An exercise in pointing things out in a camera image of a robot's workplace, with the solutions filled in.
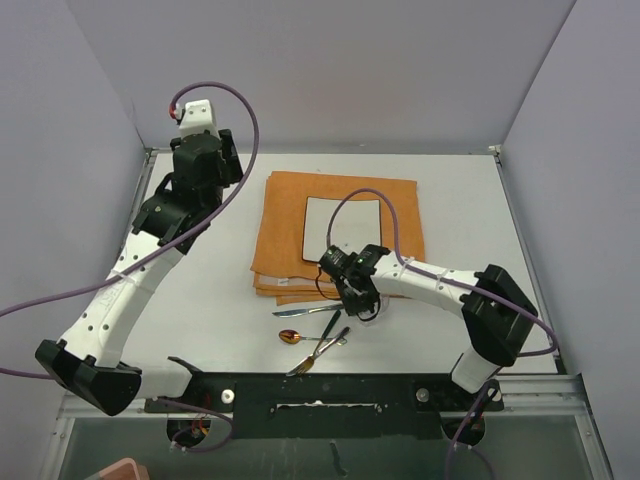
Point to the gold spoon dark handle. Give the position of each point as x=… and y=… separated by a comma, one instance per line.
x=315, y=333

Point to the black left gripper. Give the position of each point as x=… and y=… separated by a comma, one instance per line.
x=231, y=172

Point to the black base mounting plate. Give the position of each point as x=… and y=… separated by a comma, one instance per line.
x=332, y=406

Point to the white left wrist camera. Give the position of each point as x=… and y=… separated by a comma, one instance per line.
x=196, y=117

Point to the clear drinking glass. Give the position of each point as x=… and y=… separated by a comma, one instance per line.
x=380, y=309

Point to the silver table knife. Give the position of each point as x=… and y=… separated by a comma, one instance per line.
x=307, y=311

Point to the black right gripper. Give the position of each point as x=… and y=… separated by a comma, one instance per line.
x=356, y=307

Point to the pink plastic bin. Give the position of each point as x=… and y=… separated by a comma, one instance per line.
x=124, y=469

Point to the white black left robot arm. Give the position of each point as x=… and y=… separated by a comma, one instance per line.
x=87, y=359

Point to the gold fork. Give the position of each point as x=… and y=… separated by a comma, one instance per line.
x=307, y=364

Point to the iridescent ornate teaspoon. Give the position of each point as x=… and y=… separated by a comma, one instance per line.
x=333, y=341

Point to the white square plate black rim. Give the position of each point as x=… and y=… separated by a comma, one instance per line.
x=356, y=225

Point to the orange cloth napkin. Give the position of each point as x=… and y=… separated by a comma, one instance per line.
x=278, y=265

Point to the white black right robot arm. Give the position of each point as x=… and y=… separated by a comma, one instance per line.
x=497, y=314

